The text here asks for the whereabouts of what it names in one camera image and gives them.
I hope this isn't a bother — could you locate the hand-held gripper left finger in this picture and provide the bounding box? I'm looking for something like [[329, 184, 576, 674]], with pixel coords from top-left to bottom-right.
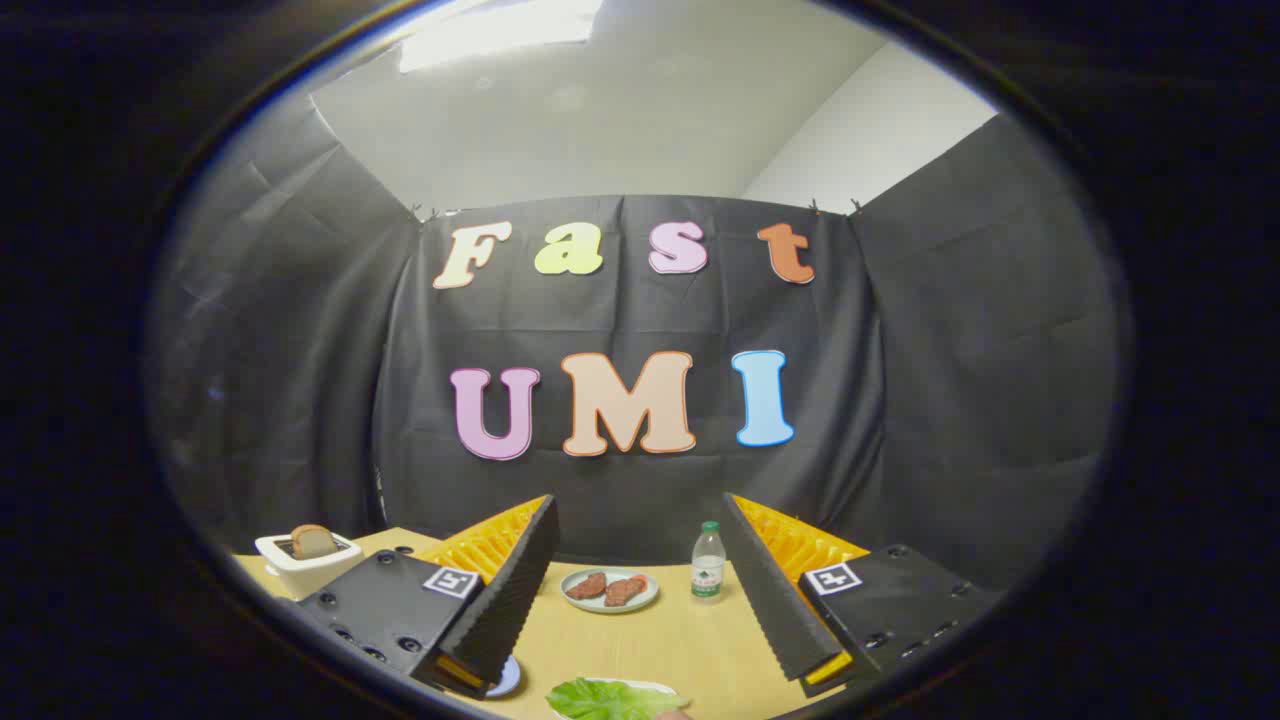
[[297, 493, 561, 701]]

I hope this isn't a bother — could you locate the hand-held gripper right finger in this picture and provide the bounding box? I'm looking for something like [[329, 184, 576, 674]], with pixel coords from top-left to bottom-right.
[[720, 492, 1001, 699]]

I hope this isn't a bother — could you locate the green lettuce leaf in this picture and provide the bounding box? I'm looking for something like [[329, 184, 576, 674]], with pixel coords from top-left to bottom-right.
[[546, 677, 691, 720]]

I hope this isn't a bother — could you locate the clear plastic water bottle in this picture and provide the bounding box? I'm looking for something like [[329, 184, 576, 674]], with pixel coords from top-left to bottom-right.
[[690, 520, 728, 601]]

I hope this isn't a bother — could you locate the pale green plate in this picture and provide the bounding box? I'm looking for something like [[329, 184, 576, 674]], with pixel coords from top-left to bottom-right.
[[560, 567, 661, 614]]

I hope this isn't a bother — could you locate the white plate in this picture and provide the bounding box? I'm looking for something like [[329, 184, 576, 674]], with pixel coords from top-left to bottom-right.
[[555, 677, 683, 720]]

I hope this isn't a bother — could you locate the white toaster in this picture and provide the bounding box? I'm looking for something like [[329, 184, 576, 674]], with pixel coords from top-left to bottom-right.
[[254, 530, 364, 601]]

